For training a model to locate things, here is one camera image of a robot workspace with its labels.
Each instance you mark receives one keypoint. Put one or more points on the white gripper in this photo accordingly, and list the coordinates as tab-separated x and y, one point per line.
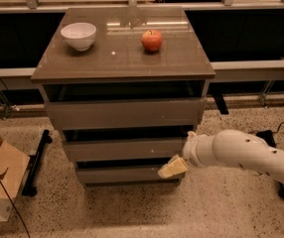
190	150

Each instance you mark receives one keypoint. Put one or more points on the grey drawer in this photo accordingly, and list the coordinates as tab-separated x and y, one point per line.
118	174
125	114
123	149

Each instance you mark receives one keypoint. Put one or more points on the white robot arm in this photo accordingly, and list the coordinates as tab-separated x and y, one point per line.
227	148

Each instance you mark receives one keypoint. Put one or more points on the grey top drawer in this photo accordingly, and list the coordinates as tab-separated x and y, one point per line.
125	114

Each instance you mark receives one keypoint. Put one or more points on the grey bottom drawer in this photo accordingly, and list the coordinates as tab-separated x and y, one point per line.
118	174

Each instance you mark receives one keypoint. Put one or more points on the grey drawer cabinet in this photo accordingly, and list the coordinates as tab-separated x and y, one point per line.
117	68

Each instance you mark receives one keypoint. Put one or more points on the black table leg behind cabinet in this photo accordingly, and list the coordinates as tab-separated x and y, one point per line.
220	103

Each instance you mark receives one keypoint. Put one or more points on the black floor bar right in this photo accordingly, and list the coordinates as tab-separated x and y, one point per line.
280	189

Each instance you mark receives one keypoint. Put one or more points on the black floor bar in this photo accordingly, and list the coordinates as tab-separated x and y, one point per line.
280	189
29	189

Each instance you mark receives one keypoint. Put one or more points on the red apple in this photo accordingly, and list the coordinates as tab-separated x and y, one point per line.
152	40

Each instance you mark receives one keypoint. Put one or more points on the black floor bar left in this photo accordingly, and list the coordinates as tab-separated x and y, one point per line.
29	189

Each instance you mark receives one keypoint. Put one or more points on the white ceramic bowl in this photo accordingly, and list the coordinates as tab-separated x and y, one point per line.
79	36

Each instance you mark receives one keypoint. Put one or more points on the grey horizontal rail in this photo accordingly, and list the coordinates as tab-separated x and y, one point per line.
225	71

